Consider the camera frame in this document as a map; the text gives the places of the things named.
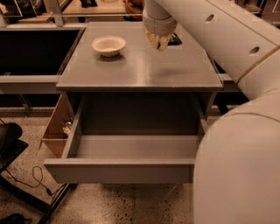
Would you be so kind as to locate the open grey top drawer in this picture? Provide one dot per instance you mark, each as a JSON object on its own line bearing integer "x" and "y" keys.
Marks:
{"x": 131, "y": 139}

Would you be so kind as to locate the brown bag in background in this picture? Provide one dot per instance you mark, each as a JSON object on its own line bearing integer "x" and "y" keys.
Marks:
{"x": 134, "y": 8}

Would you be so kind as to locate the black object bottom left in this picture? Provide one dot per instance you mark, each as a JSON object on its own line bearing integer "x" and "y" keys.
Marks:
{"x": 15, "y": 218}

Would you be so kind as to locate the black chair at left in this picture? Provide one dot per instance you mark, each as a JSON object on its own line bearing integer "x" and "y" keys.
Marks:
{"x": 10, "y": 144}

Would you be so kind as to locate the black stand leg at left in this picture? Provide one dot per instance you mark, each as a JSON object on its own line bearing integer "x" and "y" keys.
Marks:
{"x": 56, "y": 200}

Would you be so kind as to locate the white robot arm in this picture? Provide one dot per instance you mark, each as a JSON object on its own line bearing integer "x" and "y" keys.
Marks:
{"x": 237, "y": 168}

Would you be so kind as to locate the white paper bowl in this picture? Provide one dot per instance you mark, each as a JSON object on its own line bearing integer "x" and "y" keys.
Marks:
{"x": 108, "y": 46}

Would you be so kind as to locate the grey cabinet with counter top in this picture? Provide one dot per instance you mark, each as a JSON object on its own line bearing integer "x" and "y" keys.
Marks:
{"x": 139, "y": 67}

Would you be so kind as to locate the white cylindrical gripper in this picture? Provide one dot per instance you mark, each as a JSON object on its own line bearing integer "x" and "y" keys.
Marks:
{"x": 159, "y": 25}

